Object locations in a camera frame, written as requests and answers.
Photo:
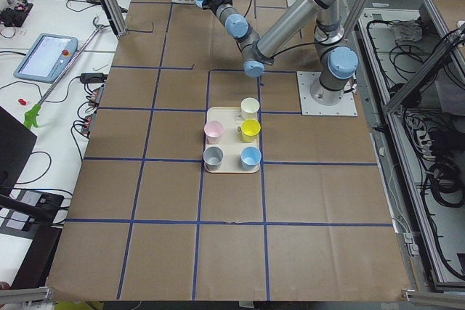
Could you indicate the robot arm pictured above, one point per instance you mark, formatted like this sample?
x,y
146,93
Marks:
x,y
259,51

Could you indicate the white plastic cup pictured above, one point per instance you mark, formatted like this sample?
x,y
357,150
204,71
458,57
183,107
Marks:
x,y
249,108

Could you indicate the pink plastic cup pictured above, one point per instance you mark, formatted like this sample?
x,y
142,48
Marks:
x,y
213,131

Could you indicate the yellow plastic cup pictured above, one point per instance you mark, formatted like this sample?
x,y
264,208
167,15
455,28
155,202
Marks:
x,y
250,130

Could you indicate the grey plastic cup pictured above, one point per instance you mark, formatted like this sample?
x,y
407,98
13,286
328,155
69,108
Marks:
x,y
212,158

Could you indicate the cream plastic tray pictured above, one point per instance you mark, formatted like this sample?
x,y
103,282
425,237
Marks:
x,y
231,143

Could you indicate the black power adapter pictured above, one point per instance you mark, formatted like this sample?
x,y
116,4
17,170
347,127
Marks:
x,y
93,78

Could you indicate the blue teach pendant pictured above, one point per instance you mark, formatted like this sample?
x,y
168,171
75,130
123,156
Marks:
x,y
47,58

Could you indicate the reacher grabber tool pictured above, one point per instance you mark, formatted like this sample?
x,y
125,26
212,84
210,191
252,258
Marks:
x,y
30,117

